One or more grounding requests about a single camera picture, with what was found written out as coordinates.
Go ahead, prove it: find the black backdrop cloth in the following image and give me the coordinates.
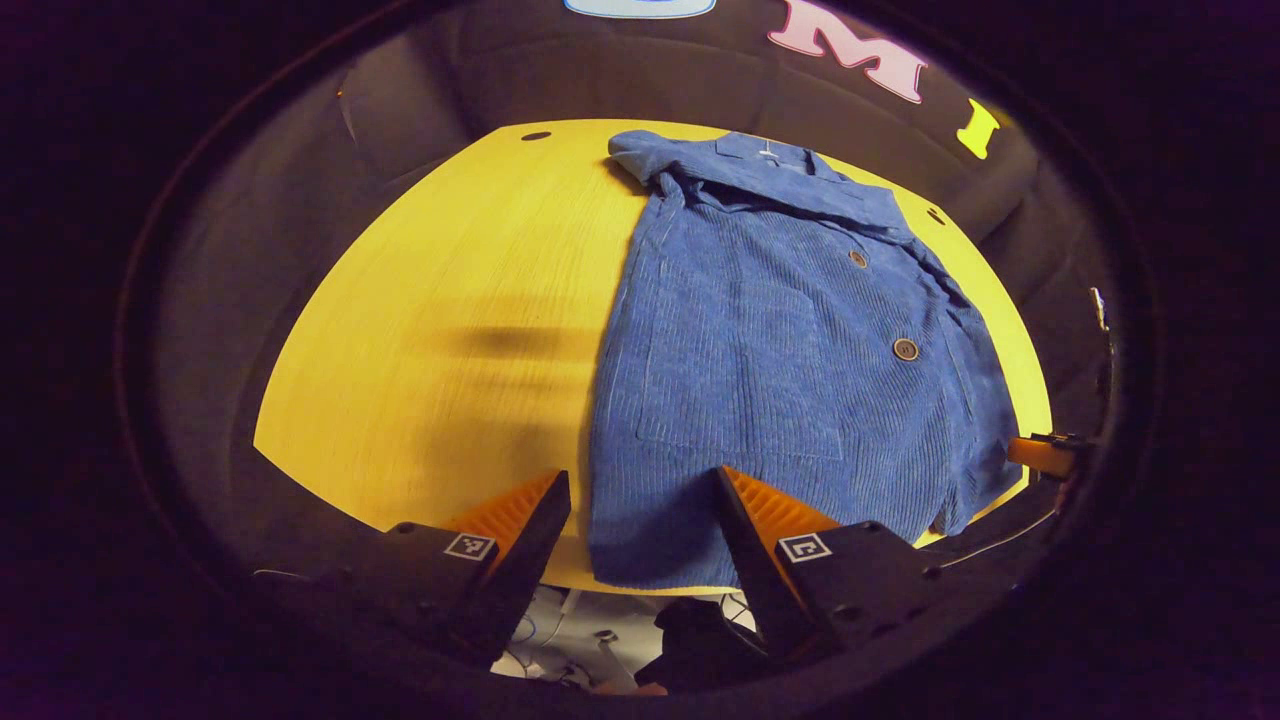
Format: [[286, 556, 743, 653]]
[[150, 0, 1121, 561]]

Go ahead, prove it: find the black object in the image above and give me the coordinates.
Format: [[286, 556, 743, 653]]
[[635, 598, 771, 691]]

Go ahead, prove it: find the blue corduroy jacket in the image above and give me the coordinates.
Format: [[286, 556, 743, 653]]
[[585, 128, 1026, 591]]

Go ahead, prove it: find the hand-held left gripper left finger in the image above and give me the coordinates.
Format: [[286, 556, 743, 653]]
[[250, 470, 573, 671]]

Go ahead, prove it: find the thin light cable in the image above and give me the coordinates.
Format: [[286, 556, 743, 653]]
[[938, 508, 1061, 569]]

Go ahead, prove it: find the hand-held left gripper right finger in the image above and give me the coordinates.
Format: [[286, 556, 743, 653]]
[[712, 465, 1001, 666]]

